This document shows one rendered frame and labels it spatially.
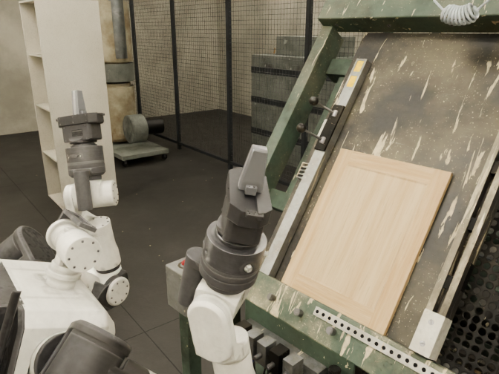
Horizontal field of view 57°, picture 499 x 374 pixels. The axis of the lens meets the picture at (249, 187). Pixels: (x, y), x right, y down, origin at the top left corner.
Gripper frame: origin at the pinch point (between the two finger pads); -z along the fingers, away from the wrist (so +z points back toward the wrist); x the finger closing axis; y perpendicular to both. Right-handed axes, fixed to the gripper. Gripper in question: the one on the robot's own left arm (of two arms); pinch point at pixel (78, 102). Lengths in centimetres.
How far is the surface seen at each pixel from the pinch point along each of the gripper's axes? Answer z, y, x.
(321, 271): 62, -65, 42
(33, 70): -92, -285, -290
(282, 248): 55, -73, 26
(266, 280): 65, -67, 21
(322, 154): 20, -86, 42
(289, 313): 74, -58, 31
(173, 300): 71, -59, -16
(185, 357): 97, -66, -18
